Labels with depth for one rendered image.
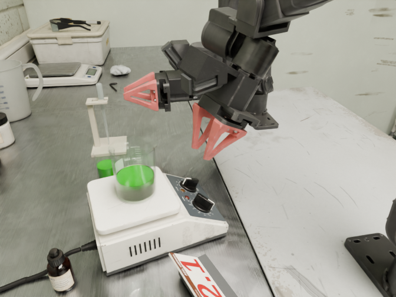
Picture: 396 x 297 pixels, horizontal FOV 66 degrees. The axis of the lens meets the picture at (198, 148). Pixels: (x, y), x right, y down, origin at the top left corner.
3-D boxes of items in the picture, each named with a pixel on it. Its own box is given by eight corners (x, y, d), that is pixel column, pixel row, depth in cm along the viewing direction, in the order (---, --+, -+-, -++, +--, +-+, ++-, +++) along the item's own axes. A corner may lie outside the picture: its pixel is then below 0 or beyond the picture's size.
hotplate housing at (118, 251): (197, 191, 61) (197, 157, 56) (228, 237, 50) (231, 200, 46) (79, 224, 53) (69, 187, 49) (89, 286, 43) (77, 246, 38)
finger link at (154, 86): (121, 85, 64) (165, 81, 65) (122, 74, 70) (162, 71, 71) (125, 114, 67) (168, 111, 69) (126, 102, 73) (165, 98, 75)
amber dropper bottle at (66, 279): (56, 276, 44) (43, 242, 40) (78, 273, 44) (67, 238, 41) (51, 295, 41) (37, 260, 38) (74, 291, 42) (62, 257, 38)
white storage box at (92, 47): (114, 48, 167) (110, 19, 160) (106, 66, 136) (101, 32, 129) (55, 49, 164) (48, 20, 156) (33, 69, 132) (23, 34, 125)
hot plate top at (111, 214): (158, 168, 53) (158, 164, 53) (183, 211, 44) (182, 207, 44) (86, 185, 49) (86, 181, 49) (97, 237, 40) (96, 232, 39)
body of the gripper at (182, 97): (160, 84, 64) (195, 82, 65) (157, 70, 73) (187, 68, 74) (162, 112, 67) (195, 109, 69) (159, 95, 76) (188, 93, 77)
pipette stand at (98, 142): (126, 138, 79) (120, 91, 73) (126, 154, 72) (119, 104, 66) (95, 141, 78) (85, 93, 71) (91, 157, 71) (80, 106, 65)
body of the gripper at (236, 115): (231, 123, 44) (257, 77, 42) (192, 93, 51) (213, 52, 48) (255, 131, 49) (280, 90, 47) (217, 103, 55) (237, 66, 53)
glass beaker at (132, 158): (116, 211, 43) (106, 161, 39) (115, 184, 49) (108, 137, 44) (165, 203, 45) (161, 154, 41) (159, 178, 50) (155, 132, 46)
